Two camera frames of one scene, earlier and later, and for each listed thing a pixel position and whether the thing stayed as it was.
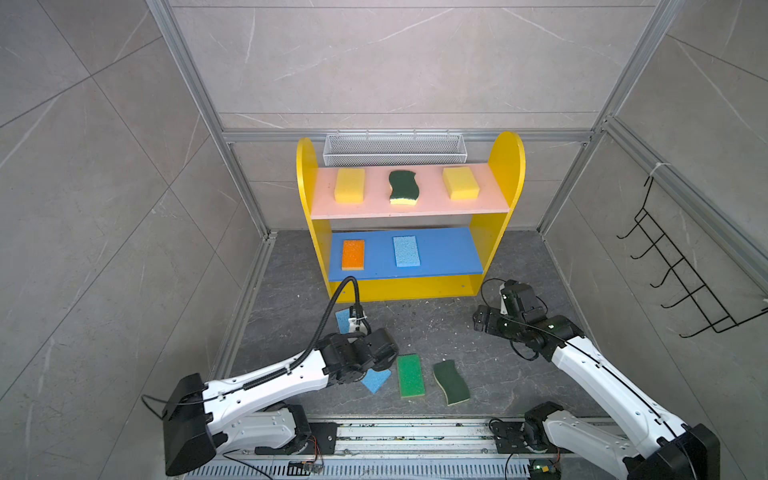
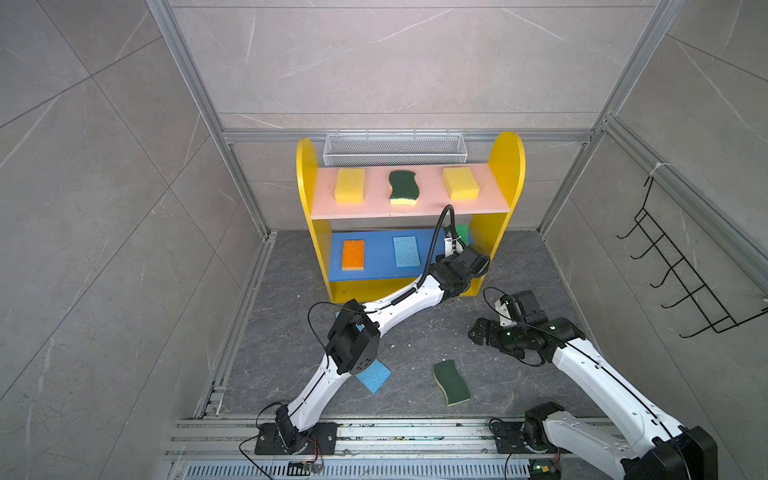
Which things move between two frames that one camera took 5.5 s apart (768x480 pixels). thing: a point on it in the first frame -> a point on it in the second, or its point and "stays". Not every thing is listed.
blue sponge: x=406 y=251 stays
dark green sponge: x=452 y=382 stays
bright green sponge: x=411 y=377 -> x=463 y=232
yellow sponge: x=350 y=186 stays
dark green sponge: x=405 y=188 stays
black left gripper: x=393 y=361 -> x=443 y=260
